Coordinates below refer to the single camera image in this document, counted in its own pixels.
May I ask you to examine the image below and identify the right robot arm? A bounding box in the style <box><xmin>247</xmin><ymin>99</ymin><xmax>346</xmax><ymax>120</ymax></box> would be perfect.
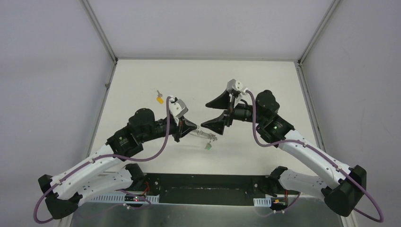
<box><xmin>201</xmin><ymin>90</ymin><xmax>367</xmax><ymax>217</ymax></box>

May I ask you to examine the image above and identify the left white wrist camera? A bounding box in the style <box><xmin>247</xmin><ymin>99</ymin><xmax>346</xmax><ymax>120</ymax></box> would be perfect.
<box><xmin>169</xmin><ymin>98</ymin><xmax>189</xmax><ymax>118</ymax></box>

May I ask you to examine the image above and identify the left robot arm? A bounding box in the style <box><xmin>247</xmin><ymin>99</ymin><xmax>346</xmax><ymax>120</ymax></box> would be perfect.
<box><xmin>34</xmin><ymin>107</ymin><xmax>197</xmax><ymax>224</ymax></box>

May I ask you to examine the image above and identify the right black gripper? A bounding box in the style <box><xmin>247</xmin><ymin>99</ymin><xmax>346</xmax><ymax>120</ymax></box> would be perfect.
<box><xmin>200</xmin><ymin>89</ymin><xmax>266</xmax><ymax>135</ymax></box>

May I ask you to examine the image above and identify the key with yellow tag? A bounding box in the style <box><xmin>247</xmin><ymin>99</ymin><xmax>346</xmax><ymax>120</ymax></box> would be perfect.
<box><xmin>157</xmin><ymin>90</ymin><xmax>164</xmax><ymax>104</ymax></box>

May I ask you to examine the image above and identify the white slotted cable duct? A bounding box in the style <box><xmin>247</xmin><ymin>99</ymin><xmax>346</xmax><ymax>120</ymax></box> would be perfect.
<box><xmin>79</xmin><ymin>192</ymin><xmax>147</xmax><ymax>205</ymax></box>

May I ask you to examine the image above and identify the purple cable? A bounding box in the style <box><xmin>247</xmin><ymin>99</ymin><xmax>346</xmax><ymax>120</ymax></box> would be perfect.
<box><xmin>33</xmin><ymin>96</ymin><xmax>174</xmax><ymax>224</ymax></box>
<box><xmin>245</xmin><ymin>90</ymin><xmax>385</xmax><ymax>223</ymax></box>

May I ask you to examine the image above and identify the perforated metal ring plate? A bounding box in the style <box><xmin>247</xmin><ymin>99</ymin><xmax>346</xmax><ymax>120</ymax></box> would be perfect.
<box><xmin>190</xmin><ymin>130</ymin><xmax>218</xmax><ymax>141</ymax></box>

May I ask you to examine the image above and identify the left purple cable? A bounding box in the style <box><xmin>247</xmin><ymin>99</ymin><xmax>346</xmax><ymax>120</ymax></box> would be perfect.
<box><xmin>33</xmin><ymin>96</ymin><xmax>174</xmax><ymax>224</ymax></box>

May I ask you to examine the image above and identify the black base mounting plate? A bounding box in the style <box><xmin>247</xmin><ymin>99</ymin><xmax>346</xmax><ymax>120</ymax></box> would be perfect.
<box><xmin>126</xmin><ymin>173</ymin><xmax>297</xmax><ymax>206</ymax></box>

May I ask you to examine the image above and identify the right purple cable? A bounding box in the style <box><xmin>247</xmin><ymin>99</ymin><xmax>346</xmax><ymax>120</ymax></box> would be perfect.
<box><xmin>245</xmin><ymin>90</ymin><xmax>385</xmax><ymax>223</ymax></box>

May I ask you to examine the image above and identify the green key tag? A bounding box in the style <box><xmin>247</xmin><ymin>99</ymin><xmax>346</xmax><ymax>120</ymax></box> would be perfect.
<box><xmin>205</xmin><ymin>143</ymin><xmax>212</xmax><ymax>150</ymax></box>

